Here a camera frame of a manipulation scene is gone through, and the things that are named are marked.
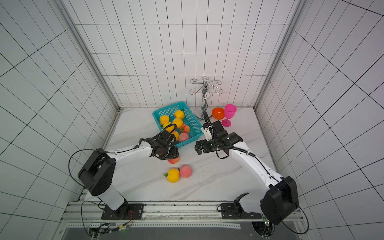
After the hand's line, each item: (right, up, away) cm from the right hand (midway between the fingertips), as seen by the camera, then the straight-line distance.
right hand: (203, 143), depth 81 cm
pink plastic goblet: (+19, +19, +17) cm, 32 cm away
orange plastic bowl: (+14, +18, +33) cm, 40 cm away
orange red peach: (-11, +7, +19) cm, 23 cm away
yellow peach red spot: (-16, +11, +23) cm, 30 cm away
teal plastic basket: (-4, +5, +22) cm, 23 cm away
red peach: (-17, -11, +5) cm, 21 cm away
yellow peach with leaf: (-26, +13, +22) cm, 37 cm away
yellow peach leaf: (-16, -17, -2) cm, 24 cm away
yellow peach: (-16, +17, +27) cm, 35 cm away
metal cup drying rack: (+3, +32, +14) cm, 35 cm away
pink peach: (-10, -16, +1) cm, 19 cm away
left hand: (-18, -10, +7) cm, 22 cm away
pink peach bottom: (-12, +2, +13) cm, 18 cm away
